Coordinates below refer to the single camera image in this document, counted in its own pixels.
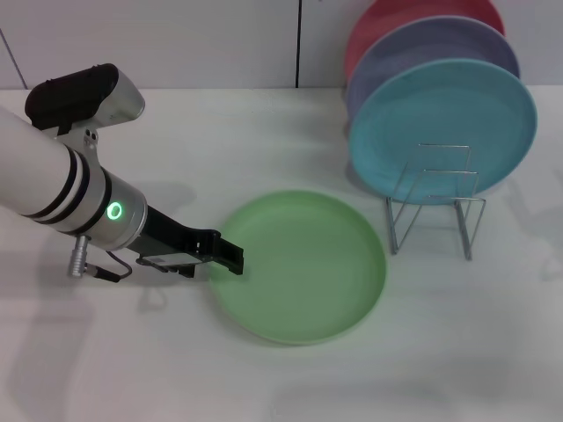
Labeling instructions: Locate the grey slanted wall strip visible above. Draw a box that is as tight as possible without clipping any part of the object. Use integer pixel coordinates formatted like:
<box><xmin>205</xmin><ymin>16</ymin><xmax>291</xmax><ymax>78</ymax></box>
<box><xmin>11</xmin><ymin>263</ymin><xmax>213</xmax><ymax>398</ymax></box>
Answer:
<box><xmin>0</xmin><ymin>28</ymin><xmax>29</xmax><ymax>91</ymax></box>

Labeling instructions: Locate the green plastic plate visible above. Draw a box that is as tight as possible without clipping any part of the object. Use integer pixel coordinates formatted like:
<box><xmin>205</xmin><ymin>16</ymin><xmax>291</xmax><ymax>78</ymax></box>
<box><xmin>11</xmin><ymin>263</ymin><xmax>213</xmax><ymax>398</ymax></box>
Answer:
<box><xmin>206</xmin><ymin>189</ymin><xmax>389</xmax><ymax>348</ymax></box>

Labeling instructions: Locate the purple plastic plate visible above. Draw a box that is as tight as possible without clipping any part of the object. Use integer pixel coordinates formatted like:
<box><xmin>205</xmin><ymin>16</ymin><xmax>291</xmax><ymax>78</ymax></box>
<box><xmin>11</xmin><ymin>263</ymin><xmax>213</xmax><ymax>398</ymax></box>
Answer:
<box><xmin>345</xmin><ymin>16</ymin><xmax>523</xmax><ymax>129</ymax></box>

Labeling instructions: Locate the red plastic plate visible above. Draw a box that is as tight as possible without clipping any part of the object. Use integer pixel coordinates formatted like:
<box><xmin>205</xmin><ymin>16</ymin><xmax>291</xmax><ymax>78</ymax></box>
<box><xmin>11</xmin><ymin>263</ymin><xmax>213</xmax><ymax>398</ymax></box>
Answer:
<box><xmin>345</xmin><ymin>0</ymin><xmax>507</xmax><ymax>89</ymax></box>

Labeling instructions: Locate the black vertical wall strip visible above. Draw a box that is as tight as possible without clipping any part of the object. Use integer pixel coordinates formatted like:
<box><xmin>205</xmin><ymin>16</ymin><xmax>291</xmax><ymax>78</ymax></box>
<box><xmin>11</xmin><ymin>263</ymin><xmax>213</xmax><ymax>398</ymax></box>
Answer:
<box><xmin>293</xmin><ymin>0</ymin><xmax>305</xmax><ymax>89</ymax></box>

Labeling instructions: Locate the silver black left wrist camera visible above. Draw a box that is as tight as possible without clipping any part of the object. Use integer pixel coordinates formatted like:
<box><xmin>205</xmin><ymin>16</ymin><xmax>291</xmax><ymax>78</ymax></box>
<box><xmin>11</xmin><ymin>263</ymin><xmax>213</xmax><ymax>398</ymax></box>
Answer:
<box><xmin>24</xmin><ymin>63</ymin><xmax>146</xmax><ymax>138</ymax></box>

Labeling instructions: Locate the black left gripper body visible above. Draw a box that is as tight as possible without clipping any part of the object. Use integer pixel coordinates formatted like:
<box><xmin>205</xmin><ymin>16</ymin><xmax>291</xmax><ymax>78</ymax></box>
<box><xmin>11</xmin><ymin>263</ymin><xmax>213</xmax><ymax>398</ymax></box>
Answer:
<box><xmin>127</xmin><ymin>204</ymin><xmax>222</xmax><ymax>279</ymax></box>

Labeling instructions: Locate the light blue plastic plate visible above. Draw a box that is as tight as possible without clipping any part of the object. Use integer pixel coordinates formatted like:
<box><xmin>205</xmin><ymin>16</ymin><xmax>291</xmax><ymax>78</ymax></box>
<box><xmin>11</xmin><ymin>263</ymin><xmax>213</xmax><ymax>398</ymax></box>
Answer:
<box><xmin>347</xmin><ymin>58</ymin><xmax>538</xmax><ymax>207</ymax></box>

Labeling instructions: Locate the left gripper cable with plug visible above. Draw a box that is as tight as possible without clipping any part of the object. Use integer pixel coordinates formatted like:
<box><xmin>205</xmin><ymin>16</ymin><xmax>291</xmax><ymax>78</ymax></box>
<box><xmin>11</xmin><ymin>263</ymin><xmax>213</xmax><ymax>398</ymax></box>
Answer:
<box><xmin>66</xmin><ymin>234</ymin><xmax>134</xmax><ymax>283</ymax></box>

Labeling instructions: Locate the metal wire plate rack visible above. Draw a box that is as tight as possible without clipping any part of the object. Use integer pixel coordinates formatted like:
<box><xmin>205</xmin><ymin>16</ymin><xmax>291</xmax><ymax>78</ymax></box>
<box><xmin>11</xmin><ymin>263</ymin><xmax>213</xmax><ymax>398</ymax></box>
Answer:
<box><xmin>385</xmin><ymin>142</ymin><xmax>487</xmax><ymax>262</ymax></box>

